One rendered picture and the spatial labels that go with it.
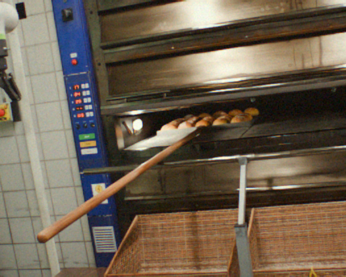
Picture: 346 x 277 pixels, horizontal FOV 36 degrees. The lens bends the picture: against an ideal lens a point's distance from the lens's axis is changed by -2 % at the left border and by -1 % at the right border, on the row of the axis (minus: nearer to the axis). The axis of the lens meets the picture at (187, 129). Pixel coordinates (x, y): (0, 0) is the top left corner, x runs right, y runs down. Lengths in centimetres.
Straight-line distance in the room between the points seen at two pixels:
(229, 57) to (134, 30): 48
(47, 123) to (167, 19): 85
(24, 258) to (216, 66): 154
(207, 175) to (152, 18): 81
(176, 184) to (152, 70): 57
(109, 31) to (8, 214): 119
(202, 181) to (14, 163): 106
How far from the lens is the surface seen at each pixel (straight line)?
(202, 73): 254
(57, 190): 295
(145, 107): 248
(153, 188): 270
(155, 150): 266
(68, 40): 276
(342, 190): 255
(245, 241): 202
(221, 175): 260
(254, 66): 249
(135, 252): 270
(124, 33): 265
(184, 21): 256
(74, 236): 298
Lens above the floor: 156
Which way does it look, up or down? 7 degrees down
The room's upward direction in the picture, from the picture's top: 8 degrees counter-clockwise
